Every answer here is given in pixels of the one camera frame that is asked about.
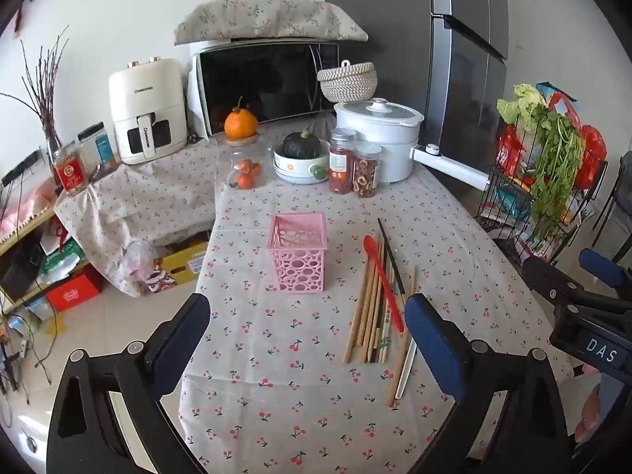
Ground microwave oven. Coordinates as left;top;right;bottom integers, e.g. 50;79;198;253
189;39;342;137

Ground large orange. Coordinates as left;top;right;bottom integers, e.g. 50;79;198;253
224;97;260;140

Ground single light wooden chopstick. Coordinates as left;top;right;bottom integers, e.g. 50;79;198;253
386;265;419;407

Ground white electric pot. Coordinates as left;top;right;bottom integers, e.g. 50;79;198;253
333;98;491;192

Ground white air fryer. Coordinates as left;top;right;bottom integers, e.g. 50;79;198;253
109;57;189;166

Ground red snack packet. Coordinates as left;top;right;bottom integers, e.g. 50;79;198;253
496;123;527;179

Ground wooden shelf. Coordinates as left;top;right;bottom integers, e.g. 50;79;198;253
0;196;100;309

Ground dark green kabocha squash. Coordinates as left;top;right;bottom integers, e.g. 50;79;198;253
281;129;322;160

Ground red labelled box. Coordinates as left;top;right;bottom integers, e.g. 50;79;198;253
51;145;90;196

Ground floral cushion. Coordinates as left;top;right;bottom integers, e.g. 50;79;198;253
174;0;369;47

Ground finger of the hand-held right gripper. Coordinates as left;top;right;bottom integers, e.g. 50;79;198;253
579;248;632;290
522;255;601;307

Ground white plastic spoon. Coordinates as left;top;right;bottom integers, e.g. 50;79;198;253
394;342;420;400

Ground glass jar with wooden lid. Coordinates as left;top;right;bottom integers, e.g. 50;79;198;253
215;133;263;192

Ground cherry print tablecloth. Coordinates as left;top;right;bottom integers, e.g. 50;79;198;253
53;131;220;298
178;123;576;474

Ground napa cabbage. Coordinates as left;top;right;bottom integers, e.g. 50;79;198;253
496;83;550;132

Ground red plastic spoon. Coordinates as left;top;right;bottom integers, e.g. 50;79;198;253
363;235;406;333

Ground jar of dried fruit rings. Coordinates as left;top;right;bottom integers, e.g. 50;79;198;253
352;143;382;199

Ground woven lidded basket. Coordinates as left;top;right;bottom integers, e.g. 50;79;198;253
316;60;379;104

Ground bundle of wooden chopsticks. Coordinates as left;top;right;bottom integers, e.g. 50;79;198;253
343;239;396;365

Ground yellow cardboard box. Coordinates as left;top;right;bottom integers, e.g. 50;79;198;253
155;241;211;287

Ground dry branches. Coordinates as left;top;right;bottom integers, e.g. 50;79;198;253
0;24;71;159

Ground plastic-wrapped chopstick pair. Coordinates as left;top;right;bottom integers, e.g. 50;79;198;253
372;301;399;363

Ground black wire rack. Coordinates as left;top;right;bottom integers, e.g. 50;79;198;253
473;148;609;263

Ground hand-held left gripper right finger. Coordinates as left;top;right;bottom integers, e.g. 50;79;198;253
404;293;583;474

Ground floor cables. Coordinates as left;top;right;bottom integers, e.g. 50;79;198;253
0;306;56;398

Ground bunch of leafy greens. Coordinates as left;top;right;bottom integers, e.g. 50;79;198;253
530;107;587;239

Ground person's right hand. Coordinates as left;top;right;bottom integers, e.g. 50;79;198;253
574;362;602;445

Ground grey refrigerator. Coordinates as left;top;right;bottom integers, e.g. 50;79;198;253
323;0;510;181

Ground white bowl with green handle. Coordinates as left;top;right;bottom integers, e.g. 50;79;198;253
273;139;332;185

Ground pink plastic utensil basket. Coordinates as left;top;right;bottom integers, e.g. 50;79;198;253
267;212;329;293

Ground jar of red dried berries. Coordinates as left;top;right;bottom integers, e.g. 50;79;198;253
329;128;357;195

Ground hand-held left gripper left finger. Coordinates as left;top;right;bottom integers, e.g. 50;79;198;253
47;293;212;474

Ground clear plastic bag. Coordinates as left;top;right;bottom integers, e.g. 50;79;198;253
111;237;160;298

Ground red cardboard box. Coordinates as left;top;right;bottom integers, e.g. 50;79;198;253
46;273;103;313

